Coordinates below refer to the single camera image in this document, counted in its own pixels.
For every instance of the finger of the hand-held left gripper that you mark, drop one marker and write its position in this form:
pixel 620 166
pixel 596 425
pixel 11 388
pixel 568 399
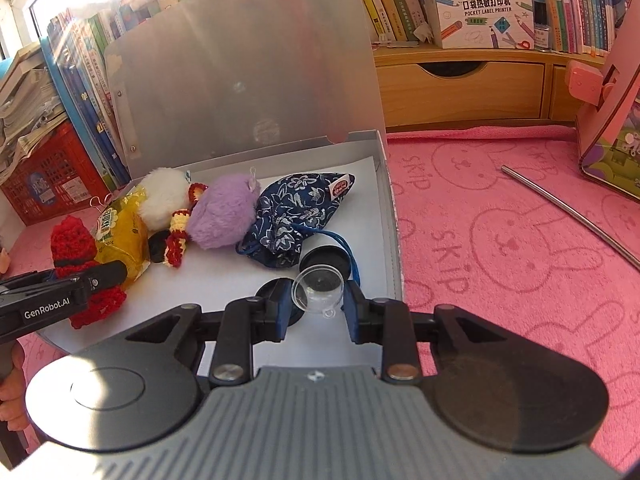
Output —
pixel 107 274
pixel 75 262

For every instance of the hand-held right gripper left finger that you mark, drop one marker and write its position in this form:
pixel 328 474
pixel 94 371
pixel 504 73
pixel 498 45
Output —
pixel 282 310

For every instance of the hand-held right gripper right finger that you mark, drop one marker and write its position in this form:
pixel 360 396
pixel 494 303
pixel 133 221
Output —
pixel 350 310

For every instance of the black round lid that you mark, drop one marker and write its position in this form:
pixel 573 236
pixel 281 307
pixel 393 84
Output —
pixel 320 255
pixel 267 292

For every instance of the red knitted pouch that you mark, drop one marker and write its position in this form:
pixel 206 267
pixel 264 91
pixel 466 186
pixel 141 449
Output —
pixel 70 240

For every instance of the yellow plastic snack bag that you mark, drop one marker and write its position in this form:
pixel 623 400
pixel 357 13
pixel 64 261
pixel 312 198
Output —
pixel 122 230

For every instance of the red yellow crochet toy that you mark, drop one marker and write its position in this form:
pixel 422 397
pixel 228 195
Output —
pixel 177 240

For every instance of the white fluffy plush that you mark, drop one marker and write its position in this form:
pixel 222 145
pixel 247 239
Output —
pixel 160 195

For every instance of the purple fluffy plush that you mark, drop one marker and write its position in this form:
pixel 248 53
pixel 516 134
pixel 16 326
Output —
pixel 220 215

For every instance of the silver cardboard box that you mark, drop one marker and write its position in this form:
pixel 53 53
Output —
pixel 250 60

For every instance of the person's left hand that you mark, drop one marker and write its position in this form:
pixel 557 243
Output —
pixel 12 400

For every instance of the red plastic crate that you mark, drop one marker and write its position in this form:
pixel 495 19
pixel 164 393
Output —
pixel 55 175

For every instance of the row of blue books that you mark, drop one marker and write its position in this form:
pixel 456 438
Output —
pixel 85 110

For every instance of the pink rabbit print towel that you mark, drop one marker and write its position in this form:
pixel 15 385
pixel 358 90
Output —
pixel 500 260

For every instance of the stack of worn books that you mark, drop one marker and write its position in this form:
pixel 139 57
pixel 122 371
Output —
pixel 25 100

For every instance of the thin metal rod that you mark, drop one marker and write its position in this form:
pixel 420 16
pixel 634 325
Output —
pixel 565 205

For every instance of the wooden drawer organizer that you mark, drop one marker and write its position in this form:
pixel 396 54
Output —
pixel 475 95

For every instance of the pink triangular printed case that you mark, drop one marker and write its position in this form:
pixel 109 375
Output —
pixel 620 125

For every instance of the white pencil print box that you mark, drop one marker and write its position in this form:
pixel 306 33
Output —
pixel 475 5

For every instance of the small glass bottle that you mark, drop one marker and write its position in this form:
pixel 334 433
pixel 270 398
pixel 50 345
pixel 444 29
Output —
pixel 541 30

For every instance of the row of colourful books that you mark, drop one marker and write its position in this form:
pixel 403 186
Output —
pixel 575 5

